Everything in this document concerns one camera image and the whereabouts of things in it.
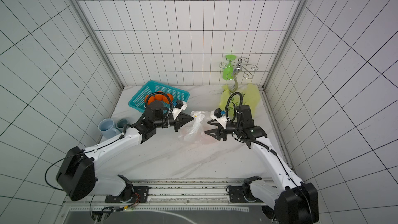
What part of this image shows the white printed plastic bag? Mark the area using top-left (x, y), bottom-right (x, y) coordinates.
top-left (179, 111), bottom-right (218, 145)

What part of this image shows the green plastic bag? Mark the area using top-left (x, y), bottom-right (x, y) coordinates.
top-left (219, 84), bottom-right (260, 117)

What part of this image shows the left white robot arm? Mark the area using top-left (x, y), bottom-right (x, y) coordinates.
top-left (56, 100), bottom-right (194, 203)

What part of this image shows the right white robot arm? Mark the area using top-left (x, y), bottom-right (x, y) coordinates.
top-left (205, 105), bottom-right (319, 224)

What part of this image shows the orange one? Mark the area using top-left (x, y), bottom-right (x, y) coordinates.
top-left (144, 95), bottom-right (155, 105)

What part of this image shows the orange two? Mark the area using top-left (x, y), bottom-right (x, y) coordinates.
top-left (154, 93), bottom-right (164, 101)

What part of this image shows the teal plastic basket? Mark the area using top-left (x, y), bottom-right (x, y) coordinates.
top-left (128, 80), bottom-right (190, 113)

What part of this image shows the orange three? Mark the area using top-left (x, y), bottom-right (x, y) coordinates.
top-left (163, 93), bottom-right (174, 103)

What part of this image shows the dark teal cup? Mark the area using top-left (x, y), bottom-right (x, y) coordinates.
top-left (116, 119), bottom-right (130, 133)

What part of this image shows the light blue cup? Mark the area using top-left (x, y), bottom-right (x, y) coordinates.
top-left (98, 119), bottom-right (121, 139)

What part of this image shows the green plastic wine glass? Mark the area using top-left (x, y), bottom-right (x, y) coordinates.
top-left (222, 55), bottom-right (236, 80)

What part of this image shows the chrome glass holder stand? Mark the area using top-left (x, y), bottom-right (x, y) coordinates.
top-left (219, 56), bottom-right (259, 93)

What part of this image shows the aluminium mounting rail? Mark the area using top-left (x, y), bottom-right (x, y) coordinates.
top-left (62, 179), bottom-right (315, 212)

